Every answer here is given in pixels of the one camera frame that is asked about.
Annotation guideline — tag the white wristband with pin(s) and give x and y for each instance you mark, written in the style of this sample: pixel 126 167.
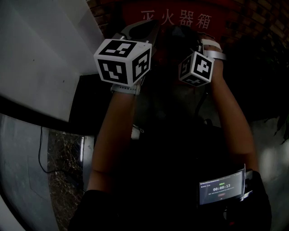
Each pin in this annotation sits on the white wristband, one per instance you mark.
pixel 125 89

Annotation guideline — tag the grey wiping cloth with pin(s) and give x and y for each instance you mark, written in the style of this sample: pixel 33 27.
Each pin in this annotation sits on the grey wiping cloth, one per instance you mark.
pixel 179 31

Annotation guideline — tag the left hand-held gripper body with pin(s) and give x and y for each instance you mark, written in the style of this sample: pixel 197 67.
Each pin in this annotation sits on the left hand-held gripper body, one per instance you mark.
pixel 122 63

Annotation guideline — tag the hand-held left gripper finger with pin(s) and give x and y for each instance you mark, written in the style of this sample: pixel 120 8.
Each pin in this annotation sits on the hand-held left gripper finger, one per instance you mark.
pixel 155 36
pixel 128 28

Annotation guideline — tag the black phone with lit screen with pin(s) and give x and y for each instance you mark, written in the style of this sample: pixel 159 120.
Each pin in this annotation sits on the black phone with lit screen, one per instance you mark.
pixel 221 188

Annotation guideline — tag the red fire extinguisher box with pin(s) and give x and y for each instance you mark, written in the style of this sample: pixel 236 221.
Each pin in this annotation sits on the red fire extinguisher box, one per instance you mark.
pixel 135 13

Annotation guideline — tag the person's right forearm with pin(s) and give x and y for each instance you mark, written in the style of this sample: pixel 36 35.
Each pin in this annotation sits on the person's right forearm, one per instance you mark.
pixel 232 126

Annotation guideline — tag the person's white shoe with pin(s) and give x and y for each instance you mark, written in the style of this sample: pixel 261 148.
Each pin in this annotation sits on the person's white shoe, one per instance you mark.
pixel 136 133

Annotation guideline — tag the person's black clothing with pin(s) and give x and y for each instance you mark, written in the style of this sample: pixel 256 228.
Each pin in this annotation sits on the person's black clothing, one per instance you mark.
pixel 146 214

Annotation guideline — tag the person's left forearm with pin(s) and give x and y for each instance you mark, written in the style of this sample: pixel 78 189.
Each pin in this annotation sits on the person's left forearm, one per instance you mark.
pixel 113 139

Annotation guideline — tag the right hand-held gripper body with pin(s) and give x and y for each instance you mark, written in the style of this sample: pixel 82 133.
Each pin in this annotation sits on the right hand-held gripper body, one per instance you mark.
pixel 198 67

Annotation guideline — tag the person's right hand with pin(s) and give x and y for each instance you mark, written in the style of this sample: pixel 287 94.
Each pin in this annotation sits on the person's right hand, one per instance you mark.
pixel 218 67

